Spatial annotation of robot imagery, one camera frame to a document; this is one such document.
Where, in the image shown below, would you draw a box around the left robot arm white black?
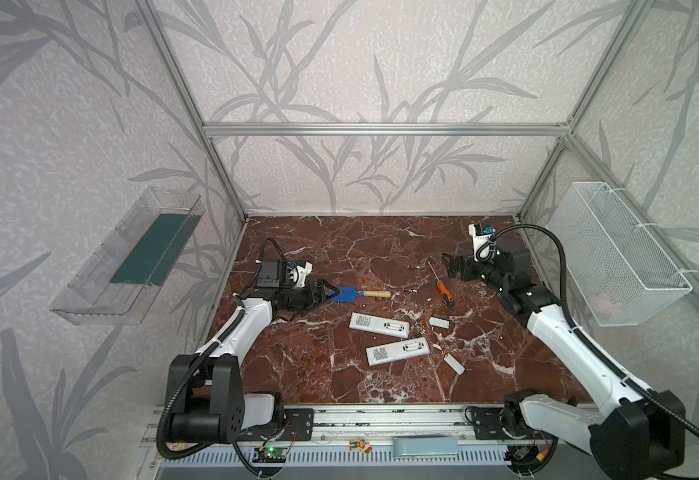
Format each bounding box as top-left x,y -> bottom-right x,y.
157,259 -> 340,458

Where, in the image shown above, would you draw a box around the white wire mesh basket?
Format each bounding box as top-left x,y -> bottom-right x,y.
547,182 -> 693,327

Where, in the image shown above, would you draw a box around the clear plastic wall shelf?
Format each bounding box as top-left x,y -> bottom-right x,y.
51,187 -> 206,326

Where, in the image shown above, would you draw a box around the right controller board wires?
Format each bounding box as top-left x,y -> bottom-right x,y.
503,443 -> 551,475

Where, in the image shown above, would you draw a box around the pink object in basket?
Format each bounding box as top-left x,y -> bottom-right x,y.
587,293 -> 619,317

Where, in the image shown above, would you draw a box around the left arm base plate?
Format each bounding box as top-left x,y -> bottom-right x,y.
242,408 -> 316,442

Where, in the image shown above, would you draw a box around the blue toy shovel wooden handle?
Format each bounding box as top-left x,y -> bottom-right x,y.
334,287 -> 391,303

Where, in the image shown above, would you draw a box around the small orange green connector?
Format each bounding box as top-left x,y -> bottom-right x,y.
349,438 -> 373,454

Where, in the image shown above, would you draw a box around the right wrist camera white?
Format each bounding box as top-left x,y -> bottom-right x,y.
469,223 -> 495,262

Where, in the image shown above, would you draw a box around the right black corrugated cable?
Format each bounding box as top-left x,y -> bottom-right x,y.
477,223 -> 699,480

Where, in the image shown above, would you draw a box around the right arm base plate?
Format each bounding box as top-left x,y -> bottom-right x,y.
465,405 -> 527,440

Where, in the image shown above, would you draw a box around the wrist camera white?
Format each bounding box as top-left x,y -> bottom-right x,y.
469,223 -> 495,262
286,260 -> 313,288

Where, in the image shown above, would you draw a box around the left black corrugated cable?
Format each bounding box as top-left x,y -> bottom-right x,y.
156,237 -> 291,461

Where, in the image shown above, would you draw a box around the white remote control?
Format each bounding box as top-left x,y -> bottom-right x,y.
349,312 -> 411,339
367,337 -> 431,366

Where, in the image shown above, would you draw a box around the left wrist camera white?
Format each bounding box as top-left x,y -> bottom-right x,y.
286,260 -> 313,288

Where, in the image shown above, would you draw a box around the black corrugated cable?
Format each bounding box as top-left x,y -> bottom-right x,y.
477,223 -> 699,480
156,237 -> 291,461

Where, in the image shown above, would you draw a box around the grey rectangular box on rail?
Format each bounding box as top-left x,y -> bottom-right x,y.
393,436 -> 459,460

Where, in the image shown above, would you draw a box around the orange handled screwdriver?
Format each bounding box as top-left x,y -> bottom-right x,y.
427,261 -> 455,308

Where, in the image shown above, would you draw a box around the white battery cover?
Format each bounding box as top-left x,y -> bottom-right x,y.
443,353 -> 465,376
429,317 -> 451,329

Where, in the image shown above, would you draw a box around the left green led controller board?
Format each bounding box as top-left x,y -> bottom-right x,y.
252,446 -> 290,464

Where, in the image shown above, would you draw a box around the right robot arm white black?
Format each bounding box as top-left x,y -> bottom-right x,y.
441,239 -> 685,479

